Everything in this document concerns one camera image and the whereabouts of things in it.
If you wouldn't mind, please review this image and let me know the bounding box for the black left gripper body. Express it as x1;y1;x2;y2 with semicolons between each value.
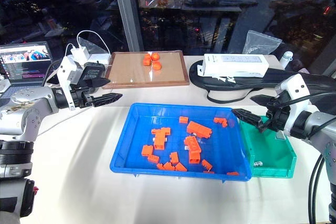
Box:
68;82;96;110

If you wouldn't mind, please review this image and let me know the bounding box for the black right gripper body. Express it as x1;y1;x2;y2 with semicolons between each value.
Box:
265;95;289;133

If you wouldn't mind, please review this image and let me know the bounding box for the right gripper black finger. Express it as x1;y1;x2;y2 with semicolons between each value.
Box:
249;94;276;110
232;108;268;133

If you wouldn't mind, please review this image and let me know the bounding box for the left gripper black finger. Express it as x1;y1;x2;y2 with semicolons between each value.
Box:
91;93;123;108
84;77;111;89

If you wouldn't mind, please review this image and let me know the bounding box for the green plastic tray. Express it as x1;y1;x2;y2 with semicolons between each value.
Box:
237;118;298;179

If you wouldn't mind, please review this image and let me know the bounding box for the white rectangular device box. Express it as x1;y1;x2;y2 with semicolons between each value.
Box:
201;53;270;79

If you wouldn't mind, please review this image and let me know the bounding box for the black power adapter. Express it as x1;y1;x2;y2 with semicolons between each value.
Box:
82;62;106;81

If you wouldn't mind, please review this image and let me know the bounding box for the orange L-shaped plastic brick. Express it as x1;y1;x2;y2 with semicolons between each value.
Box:
213;116;229;128

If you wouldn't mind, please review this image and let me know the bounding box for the wooden framed board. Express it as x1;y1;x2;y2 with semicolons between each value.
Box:
101;50;191;90

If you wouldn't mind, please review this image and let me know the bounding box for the black fabric bag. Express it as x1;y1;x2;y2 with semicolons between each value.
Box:
188;59;336;103

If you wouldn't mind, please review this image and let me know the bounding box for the blue plastic tray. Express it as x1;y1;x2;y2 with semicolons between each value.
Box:
109;102;253;184

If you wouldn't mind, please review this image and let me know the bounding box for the small white bottle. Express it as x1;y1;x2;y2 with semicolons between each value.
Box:
279;50;293;69

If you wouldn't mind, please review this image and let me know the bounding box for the large orange plastic brick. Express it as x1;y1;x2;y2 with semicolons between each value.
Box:
186;120;213;139

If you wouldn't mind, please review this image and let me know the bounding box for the clear plastic zip bag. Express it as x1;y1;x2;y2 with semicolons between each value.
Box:
241;29;283;55

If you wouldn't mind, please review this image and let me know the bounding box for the open laptop computer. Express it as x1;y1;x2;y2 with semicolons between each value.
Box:
0;41;55;105

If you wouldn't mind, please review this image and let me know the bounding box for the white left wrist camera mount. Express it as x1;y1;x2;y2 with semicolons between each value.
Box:
57;56;85;111

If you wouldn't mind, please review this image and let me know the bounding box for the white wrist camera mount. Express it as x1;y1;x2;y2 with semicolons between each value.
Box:
275;73;312;136
57;56;85;111

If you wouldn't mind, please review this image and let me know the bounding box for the white wall charger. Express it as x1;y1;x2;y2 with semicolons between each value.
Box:
70;46;89;64

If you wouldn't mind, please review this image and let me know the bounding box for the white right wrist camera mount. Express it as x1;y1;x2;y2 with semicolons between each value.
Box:
275;73;312;136

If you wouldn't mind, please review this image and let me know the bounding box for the white charger cable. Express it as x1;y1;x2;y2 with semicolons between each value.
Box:
64;30;111;57

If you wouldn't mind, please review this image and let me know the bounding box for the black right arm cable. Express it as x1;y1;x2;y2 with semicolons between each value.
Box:
307;153;327;224

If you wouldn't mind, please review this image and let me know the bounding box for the grey window frame post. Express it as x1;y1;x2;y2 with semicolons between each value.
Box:
111;0;144;52

